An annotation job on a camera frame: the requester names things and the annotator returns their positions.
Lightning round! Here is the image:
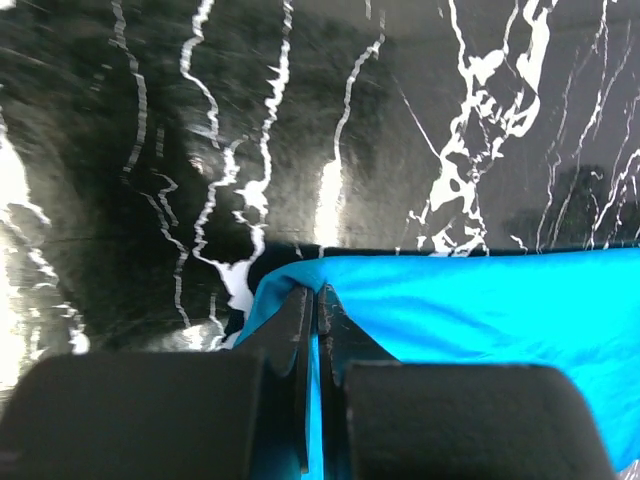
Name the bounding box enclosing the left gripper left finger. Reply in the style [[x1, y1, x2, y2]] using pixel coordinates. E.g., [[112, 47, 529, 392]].
[[1, 287, 314, 479]]

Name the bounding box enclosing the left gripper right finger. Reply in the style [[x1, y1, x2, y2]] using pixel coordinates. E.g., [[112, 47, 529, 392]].
[[317, 285, 615, 479]]

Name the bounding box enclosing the blue t-shirt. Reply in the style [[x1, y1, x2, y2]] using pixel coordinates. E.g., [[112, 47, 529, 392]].
[[240, 248, 639, 471]]

